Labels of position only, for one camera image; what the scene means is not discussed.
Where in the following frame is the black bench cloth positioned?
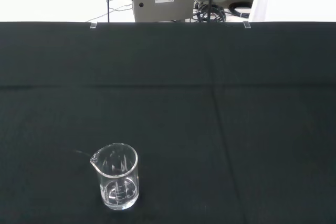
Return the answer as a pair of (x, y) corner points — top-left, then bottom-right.
(0, 21), (336, 224)

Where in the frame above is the black cable bundle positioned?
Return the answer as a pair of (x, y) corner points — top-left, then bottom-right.
(193, 1), (226, 23)

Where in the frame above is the black coiled hose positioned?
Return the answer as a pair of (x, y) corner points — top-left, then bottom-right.
(228, 0), (254, 17)

